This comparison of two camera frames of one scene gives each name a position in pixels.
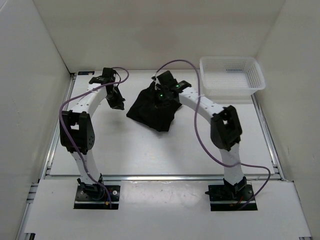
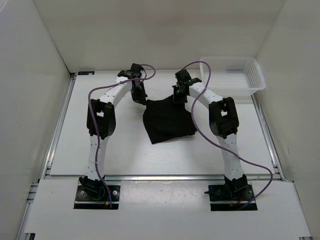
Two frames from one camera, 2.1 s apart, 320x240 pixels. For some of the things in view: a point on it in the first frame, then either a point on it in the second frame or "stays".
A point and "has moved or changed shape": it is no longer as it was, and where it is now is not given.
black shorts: x=147 y=109 has moved or changed shape
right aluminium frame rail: x=274 y=158 stays
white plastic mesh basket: x=231 y=76 stays
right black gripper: x=157 y=103 to x=176 y=99
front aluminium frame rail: x=163 y=178 stays
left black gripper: x=118 y=104 to x=140 y=98
